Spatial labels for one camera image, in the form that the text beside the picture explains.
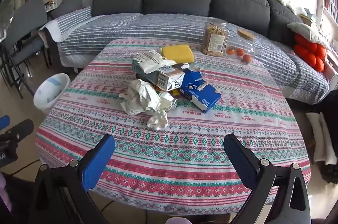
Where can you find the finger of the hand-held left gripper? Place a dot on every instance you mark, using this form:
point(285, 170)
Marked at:
point(21, 127)
point(4, 122)

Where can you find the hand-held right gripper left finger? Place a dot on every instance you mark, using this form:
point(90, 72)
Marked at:
point(97, 160)

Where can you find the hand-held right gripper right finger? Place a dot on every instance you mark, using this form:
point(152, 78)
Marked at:
point(240, 160)

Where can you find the white plastic bin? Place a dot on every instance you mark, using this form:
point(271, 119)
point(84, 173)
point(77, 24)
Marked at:
point(45, 102)

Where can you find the small white tissue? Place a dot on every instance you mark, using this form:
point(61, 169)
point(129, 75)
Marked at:
point(158, 121)

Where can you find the large white paper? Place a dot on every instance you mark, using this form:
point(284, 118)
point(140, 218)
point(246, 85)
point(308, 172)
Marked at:
point(140, 97)

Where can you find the yellow packet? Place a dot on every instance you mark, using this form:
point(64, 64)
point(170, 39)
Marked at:
point(176, 92)

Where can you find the blue carton with white flap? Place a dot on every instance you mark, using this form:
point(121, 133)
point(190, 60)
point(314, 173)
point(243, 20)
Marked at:
point(191, 77)

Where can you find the grey and white carton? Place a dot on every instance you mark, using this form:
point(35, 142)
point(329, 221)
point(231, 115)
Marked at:
point(166, 78)

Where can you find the white printed wrapper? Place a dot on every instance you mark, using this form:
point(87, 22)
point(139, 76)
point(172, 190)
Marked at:
point(150, 60)

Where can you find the yellow sponge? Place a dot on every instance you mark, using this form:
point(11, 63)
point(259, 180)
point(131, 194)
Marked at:
point(177, 53)

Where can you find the person's right forearm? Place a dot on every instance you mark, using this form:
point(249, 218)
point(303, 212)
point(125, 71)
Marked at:
point(178, 220)

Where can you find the person's left forearm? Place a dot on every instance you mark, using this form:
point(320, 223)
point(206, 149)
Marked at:
point(4, 192)

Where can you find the white floor cushions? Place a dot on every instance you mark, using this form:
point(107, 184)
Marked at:
point(320, 139)

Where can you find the small orange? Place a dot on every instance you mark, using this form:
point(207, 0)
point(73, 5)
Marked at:
point(231, 51)
point(247, 58)
point(240, 52)

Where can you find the grey covered chair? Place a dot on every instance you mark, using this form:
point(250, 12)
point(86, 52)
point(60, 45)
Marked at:
point(23, 18)
point(68, 2)

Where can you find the clear snack jar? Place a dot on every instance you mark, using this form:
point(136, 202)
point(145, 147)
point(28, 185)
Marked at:
point(214, 42)

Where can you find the clear jar with wooden lid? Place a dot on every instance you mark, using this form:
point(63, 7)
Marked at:
point(247, 35)

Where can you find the orange pumpkin cushion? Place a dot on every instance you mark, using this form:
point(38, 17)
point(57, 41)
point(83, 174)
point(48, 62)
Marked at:
point(309, 52)

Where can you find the small bottles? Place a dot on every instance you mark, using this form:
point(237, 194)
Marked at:
point(52, 2)

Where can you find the white pillow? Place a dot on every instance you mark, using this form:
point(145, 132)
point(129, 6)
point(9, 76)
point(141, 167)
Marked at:
point(306, 31)

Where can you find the stack of books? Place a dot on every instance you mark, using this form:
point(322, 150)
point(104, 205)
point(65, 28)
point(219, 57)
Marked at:
point(307, 18)

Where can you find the white bookshelf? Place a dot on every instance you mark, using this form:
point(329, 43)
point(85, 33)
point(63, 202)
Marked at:
point(330, 2)

